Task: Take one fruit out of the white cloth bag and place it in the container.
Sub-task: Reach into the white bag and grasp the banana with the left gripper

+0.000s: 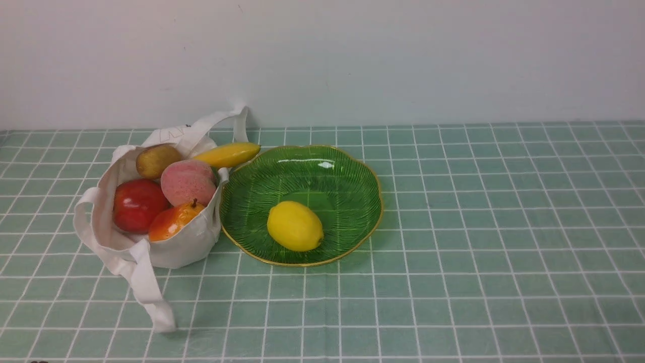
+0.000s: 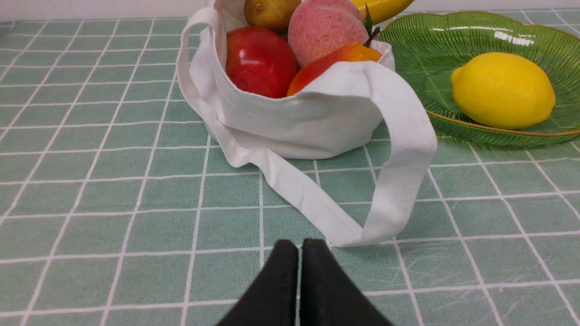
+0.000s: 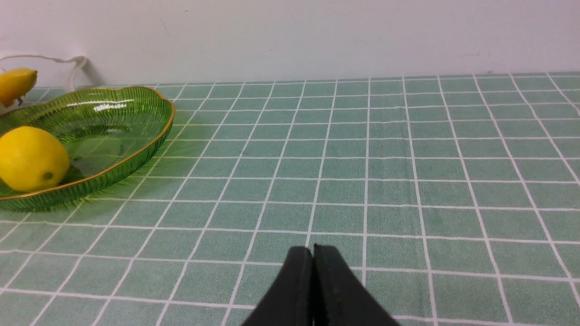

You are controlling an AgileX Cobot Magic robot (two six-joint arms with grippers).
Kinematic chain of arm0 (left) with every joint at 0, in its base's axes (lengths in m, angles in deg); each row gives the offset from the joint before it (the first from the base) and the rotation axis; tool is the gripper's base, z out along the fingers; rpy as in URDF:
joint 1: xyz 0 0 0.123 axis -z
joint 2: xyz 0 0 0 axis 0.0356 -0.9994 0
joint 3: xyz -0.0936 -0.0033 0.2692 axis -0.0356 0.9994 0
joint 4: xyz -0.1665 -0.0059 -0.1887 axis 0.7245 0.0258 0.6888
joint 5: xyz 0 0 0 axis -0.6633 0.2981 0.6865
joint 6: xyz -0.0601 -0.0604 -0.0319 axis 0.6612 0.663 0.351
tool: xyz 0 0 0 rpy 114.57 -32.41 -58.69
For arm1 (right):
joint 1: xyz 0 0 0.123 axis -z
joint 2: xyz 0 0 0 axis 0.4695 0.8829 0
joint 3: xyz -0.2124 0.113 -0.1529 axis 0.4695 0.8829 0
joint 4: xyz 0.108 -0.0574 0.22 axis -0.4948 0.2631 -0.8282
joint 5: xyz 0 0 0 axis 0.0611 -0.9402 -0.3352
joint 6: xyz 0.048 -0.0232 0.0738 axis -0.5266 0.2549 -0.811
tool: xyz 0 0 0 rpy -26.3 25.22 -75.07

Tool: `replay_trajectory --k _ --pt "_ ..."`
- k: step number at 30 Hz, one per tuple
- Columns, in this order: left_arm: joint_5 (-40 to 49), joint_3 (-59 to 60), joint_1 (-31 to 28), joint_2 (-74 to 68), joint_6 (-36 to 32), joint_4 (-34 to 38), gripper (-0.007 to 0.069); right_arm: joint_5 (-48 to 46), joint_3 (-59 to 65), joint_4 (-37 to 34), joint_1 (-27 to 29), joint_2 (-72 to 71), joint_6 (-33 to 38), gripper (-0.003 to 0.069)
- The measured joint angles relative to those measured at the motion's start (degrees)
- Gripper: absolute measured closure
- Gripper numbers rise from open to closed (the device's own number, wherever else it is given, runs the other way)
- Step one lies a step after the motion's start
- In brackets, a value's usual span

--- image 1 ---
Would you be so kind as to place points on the yellow banana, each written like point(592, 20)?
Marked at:
point(230, 155)

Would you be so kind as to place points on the brown yellow kiwi fruit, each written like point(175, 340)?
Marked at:
point(152, 161)

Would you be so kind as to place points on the white cloth tote bag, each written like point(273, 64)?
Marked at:
point(133, 256)

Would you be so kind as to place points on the green glass leaf plate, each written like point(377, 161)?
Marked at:
point(342, 191)

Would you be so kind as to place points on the yellow lemon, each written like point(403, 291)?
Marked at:
point(294, 226)

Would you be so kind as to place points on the pink peach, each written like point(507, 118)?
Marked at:
point(188, 180)

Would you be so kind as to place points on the orange red pear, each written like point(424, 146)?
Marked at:
point(169, 222)

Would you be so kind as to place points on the green checkered tablecloth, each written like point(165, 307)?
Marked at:
point(502, 242)

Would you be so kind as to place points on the red apple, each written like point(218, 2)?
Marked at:
point(136, 204)

